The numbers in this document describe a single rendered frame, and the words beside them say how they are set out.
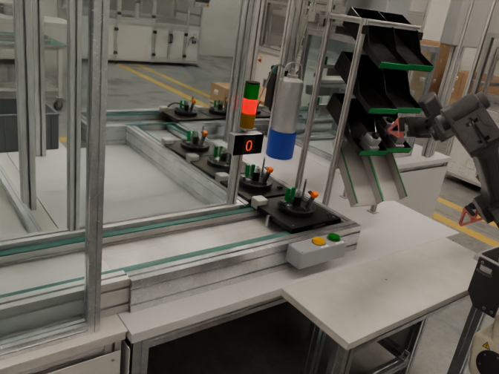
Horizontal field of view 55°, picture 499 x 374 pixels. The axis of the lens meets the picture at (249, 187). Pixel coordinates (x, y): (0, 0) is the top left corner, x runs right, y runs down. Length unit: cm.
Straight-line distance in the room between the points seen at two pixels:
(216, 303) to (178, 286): 12
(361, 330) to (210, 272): 46
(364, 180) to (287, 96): 84
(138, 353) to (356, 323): 61
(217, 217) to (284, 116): 108
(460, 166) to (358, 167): 412
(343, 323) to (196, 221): 59
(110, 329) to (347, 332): 63
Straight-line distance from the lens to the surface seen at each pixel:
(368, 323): 148
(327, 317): 145
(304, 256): 154
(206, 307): 139
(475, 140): 115
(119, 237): 155
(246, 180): 192
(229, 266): 145
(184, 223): 164
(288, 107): 263
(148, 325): 132
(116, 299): 133
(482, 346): 174
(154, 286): 134
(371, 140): 184
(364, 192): 195
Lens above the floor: 167
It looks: 21 degrees down
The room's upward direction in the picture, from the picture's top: 8 degrees clockwise
